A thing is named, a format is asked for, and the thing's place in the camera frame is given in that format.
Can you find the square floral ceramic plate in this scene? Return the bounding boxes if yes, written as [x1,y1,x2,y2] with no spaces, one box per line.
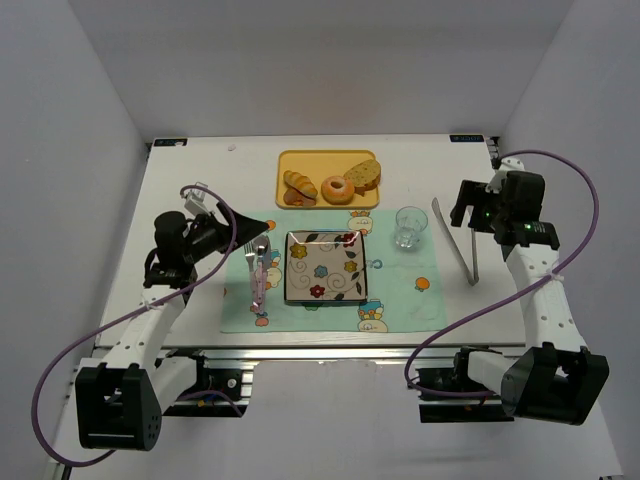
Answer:
[284,230,368,305]

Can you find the metal serving tongs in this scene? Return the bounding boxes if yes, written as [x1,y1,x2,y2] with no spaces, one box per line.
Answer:
[431,197,479,286]

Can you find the fork with pink handle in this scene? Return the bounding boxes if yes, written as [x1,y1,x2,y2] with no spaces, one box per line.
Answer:
[244,241,260,313]

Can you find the seeded bread slice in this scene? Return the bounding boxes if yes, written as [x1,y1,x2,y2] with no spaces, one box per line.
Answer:
[343,159,381,193]

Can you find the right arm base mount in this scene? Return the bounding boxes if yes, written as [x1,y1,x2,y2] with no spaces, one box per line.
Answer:
[412,368,514,424]

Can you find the spoon with pink handle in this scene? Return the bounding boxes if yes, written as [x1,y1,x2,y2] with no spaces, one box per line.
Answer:
[253,235,269,315]

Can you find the striped bread roll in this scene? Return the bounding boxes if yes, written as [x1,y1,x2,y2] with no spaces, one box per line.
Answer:
[283,170,318,199]

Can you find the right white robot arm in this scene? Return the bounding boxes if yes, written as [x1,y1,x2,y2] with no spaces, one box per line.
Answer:
[450,171,609,425]

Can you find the knife with pink handle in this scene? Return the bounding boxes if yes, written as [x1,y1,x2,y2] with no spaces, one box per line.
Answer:
[257,236,271,302]

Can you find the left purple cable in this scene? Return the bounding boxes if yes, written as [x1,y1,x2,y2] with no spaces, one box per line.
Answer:
[30,185,238,468]

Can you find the clear drinking glass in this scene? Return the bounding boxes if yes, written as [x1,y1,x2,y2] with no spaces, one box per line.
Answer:
[394,206,429,249]

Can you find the green cartoon placemat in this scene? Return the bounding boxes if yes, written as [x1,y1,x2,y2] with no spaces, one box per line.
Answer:
[221,209,447,334]

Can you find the reddish brown bread piece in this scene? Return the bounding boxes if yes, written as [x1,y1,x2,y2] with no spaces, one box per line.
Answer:
[283,188,316,208]

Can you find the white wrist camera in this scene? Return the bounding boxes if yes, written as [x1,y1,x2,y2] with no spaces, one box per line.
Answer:
[180,182,209,216]
[485,157,525,193]

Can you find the aluminium table front rail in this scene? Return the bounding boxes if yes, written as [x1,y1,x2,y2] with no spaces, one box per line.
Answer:
[94,343,526,362]

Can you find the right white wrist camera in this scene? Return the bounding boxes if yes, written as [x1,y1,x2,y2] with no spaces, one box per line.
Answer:
[485,157,525,193]

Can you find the sugared orange donut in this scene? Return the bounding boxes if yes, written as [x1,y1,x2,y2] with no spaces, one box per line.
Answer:
[321,176,355,205]

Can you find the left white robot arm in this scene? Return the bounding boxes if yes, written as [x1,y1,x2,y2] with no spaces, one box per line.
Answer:
[75,207,269,451]

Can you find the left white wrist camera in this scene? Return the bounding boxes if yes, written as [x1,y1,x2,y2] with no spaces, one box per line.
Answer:
[180,182,209,216]

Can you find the yellow plastic tray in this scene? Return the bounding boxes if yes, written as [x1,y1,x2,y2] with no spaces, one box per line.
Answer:
[274,149,382,210]

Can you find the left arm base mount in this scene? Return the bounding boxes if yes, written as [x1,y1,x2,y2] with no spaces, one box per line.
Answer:
[155,349,254,418]

